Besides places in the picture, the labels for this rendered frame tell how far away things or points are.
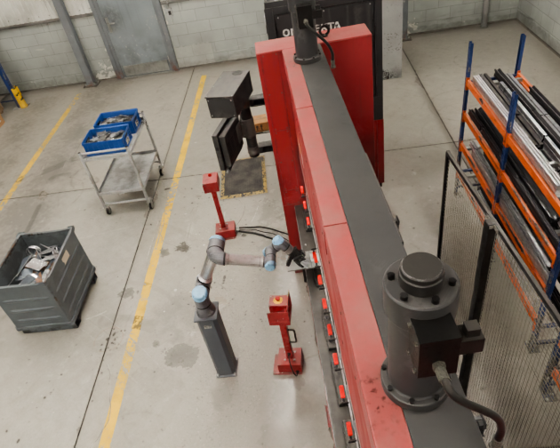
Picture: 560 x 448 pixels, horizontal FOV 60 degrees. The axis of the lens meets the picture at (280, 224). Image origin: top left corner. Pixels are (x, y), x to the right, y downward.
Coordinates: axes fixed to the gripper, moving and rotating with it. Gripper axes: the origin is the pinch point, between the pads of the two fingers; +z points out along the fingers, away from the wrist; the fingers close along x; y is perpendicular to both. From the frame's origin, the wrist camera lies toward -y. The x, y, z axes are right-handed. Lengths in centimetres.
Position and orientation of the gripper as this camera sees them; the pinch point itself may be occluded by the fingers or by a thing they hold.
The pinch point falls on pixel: (306, 267)
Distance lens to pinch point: 363.5
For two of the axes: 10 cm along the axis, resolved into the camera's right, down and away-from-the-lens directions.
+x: 0.1, -6.0, 8.0
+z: 6.9, 5.8, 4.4
